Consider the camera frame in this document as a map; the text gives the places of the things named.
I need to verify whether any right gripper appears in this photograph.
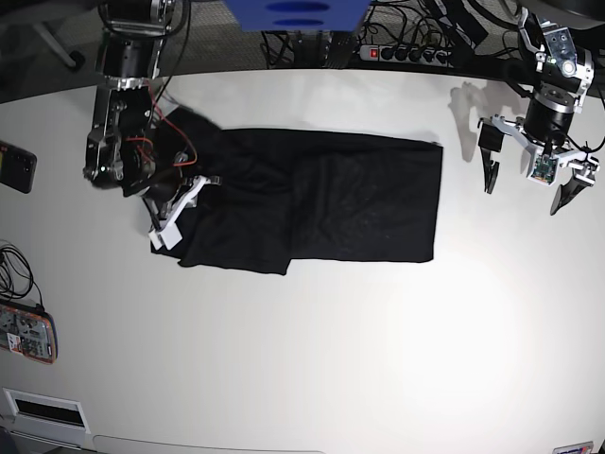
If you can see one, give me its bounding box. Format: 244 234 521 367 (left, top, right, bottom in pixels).
141 177 189 220

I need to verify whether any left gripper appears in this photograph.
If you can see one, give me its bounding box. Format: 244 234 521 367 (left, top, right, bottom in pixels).
478 96 600 216

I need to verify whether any black T-shirt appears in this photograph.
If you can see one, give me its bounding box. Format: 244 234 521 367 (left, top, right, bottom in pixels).
149 108 443 275

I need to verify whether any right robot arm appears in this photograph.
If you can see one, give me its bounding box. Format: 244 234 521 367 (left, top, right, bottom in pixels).
83 1 194 224

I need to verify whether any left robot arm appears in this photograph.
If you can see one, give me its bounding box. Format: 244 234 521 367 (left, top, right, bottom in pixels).
478 1 604 214

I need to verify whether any black smartphone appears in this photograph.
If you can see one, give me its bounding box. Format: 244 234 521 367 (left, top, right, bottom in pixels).
1 142 38 194

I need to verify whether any white power strip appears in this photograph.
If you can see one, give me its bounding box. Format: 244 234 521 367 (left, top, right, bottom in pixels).
358 44 452 68

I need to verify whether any orange blue device case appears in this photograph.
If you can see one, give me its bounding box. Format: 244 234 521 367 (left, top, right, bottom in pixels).
1 299 58 364

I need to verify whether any blue plastic stool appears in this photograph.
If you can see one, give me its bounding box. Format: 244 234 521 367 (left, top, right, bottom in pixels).
225 0 371 31

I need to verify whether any sticker at table edge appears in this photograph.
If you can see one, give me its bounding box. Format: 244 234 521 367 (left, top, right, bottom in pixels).
552 441 595 454

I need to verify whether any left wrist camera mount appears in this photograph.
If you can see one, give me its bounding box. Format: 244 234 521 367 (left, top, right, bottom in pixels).
479 114 598 186

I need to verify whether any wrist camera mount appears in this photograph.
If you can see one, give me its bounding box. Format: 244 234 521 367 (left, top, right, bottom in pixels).
143 176 222 251
479 114 598 186

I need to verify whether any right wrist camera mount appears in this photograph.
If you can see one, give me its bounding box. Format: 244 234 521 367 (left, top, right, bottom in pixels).
143 176 222 251

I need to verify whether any black coiled cable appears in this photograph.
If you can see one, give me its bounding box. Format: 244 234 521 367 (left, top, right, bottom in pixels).
0 240 44 311

